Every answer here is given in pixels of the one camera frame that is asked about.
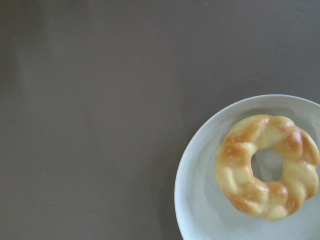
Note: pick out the white shallow bowl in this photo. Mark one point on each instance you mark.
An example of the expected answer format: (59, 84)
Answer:
(204, 213)

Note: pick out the twisted ring donut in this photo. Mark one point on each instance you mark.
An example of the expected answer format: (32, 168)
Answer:
(272, 200)

